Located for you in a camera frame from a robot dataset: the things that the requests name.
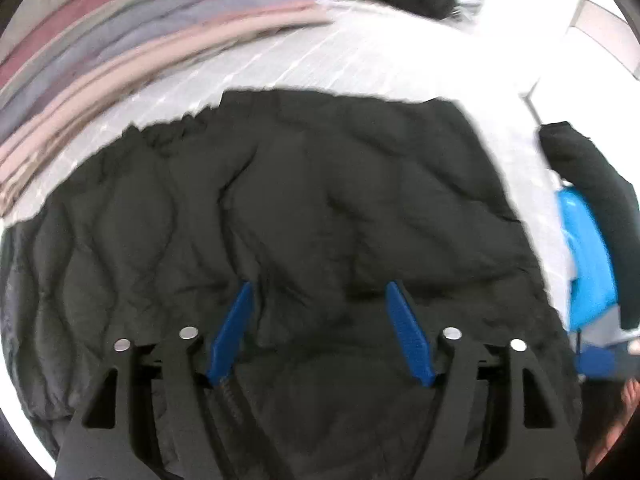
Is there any beige folded blanket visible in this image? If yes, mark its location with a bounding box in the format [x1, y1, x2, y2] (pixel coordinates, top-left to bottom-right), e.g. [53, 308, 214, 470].
[1, 2, 331, 214]

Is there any maroon folded blanket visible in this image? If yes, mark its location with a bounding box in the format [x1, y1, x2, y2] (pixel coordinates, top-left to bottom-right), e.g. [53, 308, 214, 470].
[0, 0, 202, 86]

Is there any black quilted puffer coat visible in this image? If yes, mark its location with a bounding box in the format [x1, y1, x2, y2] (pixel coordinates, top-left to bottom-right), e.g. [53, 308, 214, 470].
[1, 90, 582, 479]

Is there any blue-grey folded blanket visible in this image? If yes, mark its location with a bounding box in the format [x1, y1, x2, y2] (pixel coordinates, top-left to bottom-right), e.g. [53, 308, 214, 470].
[1, 0, 283, 140]

